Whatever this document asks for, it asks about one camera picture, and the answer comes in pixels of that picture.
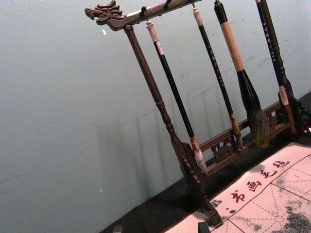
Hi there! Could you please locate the white gridded calligraphy felt mat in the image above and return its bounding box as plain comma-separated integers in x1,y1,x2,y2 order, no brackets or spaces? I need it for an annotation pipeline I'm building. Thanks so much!
186,141,311,233

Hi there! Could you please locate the large brush, tan handle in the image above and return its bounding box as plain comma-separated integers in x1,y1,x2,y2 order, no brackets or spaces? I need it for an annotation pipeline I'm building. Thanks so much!
213,0,271,149

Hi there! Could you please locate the black brush, white ferrule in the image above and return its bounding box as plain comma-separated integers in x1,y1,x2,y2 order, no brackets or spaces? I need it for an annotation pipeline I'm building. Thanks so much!
255,0,297,134

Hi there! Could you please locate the small black block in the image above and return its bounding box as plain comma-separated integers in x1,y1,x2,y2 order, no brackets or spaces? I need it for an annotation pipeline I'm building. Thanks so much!
197,221,210,233

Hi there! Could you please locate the black table cloth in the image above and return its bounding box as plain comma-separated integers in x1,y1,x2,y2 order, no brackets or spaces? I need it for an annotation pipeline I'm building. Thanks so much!
99,90,311,233

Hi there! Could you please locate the thin black brush, white cap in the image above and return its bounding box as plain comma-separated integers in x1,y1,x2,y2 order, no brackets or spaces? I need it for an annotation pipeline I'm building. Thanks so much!
145,20,209,176
192,7,244,152

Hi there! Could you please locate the dark wooden dragon brush rack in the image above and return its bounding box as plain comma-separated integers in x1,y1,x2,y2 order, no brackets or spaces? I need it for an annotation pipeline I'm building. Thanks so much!
84,0,311,229

